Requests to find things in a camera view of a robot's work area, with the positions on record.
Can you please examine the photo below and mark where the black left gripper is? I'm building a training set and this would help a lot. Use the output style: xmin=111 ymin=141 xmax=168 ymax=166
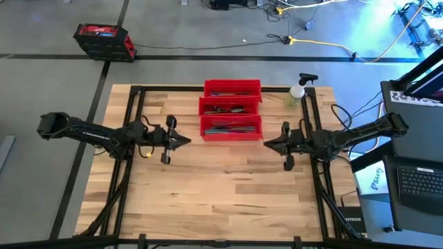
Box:
xmin=152 ymin=115 xmax=192 ymax=165

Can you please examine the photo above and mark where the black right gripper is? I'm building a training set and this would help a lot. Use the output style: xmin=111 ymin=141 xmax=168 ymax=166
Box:
xmin=263 ymin=120 xmax=312 ymax=172

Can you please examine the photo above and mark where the iridescent cutlery piece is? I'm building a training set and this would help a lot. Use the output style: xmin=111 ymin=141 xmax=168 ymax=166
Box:
xmin=204 ymin=127 xmax=250 ymax=136

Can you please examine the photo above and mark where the red plastic bin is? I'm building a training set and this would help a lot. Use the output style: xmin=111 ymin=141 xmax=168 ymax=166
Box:
xmin=203 ymin=79 xmax=263 ymax=103
xmin=198 ymin=96 xmax=260 ymax=117
xmin=199 ymin=113 xmax=264 ymax=142

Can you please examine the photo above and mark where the spray bottle with yellow label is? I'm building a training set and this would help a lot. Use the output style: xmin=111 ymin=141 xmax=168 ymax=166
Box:
xmin=284 ymin=72 xmax=319 ymax=110

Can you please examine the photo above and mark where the white box with handwriting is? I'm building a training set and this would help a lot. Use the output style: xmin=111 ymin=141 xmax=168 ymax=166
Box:
xmin=353 ymin=163 xmax=388 ymax=204

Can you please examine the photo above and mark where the red and black toolbox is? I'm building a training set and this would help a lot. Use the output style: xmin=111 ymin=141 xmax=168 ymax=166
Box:
xmin=72 ymin=23 xmax=137 ymax=64

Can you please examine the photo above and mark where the black laptop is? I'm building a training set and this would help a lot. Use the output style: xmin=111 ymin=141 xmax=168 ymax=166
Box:
xmin=380 ymin=80 xmax=443 ymax=237

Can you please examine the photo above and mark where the black floor computer box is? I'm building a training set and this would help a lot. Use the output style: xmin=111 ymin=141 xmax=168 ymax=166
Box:
xmin=209 ymin=0 xmax=240 ymax=10

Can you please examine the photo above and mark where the black slanted stand beam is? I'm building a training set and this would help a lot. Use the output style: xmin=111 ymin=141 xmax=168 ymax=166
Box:
xmin=390 ymin=44 xmax=443 ymax=103

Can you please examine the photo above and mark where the black floor stand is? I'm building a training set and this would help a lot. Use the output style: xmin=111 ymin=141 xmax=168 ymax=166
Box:
xmin=392 ymin=0 xmax=443 ymax=62

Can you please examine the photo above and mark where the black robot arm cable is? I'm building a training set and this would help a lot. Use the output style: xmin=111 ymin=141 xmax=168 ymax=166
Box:
xmin=330 ymin=102 xmax=354 ymax=132
xmin=138 ymin=116 xmax=155 ymax=158

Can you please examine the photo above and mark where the black metal table frame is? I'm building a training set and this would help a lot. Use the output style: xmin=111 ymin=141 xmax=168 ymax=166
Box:
xmin=72 ymin=84 xmax=368 ymax=249

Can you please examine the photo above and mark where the long black floor cable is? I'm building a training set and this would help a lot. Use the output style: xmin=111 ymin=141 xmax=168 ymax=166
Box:
xmin=134 ymin=33 xmax=291 ymax=51

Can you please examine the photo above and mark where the black Netgear network switch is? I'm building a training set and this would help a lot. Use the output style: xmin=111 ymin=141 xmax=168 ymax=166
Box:
xmin=336 ymin=205 xmax=368 ymax=235

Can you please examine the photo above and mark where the pale yellow extension cable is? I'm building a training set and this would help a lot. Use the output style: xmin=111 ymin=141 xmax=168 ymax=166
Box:
xmin=275 ymin=0 xmax=351 ymax=15

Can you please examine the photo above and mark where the black cable bundle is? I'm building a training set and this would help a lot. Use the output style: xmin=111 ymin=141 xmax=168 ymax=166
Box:
xmin=238 ymin=0 xmax=290 ymax=22

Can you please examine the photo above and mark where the beige cable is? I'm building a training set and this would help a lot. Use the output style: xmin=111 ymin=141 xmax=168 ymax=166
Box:
xmin=356 ymin=0 xmax=430 ymax=63

